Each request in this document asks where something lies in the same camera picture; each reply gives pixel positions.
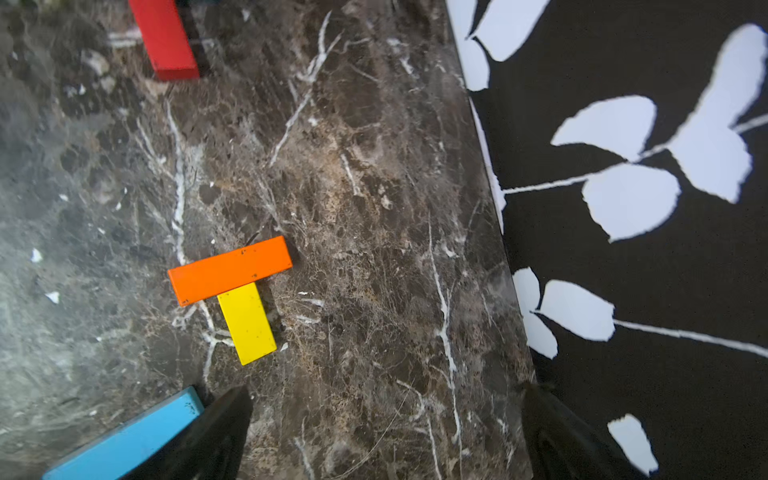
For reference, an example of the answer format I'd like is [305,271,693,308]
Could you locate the red-orange small block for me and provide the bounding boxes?
[129,0,200,82]

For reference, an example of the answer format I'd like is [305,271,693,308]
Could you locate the orange long block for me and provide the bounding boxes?
[168,236,293,306]

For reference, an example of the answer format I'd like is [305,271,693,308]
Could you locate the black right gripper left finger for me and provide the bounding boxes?
[124,386,253,479]

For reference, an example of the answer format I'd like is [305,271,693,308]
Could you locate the yellow block group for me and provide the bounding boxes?
[217,283,277,366]

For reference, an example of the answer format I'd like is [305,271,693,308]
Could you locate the cyan block right group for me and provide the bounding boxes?
[43,387,204,479]

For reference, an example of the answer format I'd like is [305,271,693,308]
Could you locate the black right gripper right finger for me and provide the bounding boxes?
[521,382,648,479]

